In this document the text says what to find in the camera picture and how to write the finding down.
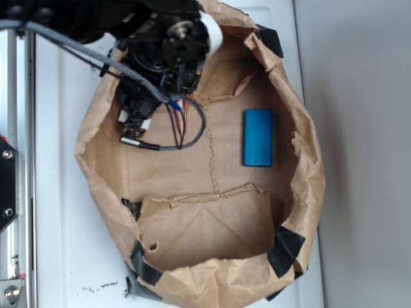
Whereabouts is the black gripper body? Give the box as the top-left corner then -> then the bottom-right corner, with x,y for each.
118,86 -> 161,144

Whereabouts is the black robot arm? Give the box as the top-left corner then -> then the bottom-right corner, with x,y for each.
1,1 -> 223,151

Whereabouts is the grey braided cable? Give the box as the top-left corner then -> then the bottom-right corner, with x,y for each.
22,21 -> 208,151

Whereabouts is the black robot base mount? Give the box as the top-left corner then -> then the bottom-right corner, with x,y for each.
1,135 -> 20,234

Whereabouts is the brown paper bag tray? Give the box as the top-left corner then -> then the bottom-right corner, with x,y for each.
76,1 -> 326,307

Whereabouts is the aluminium extrusion rail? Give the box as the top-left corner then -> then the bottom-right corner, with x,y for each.
1,29 -> 36,307

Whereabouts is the blue rectangular block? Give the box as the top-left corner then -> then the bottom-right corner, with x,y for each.
243,109 -> 273,167

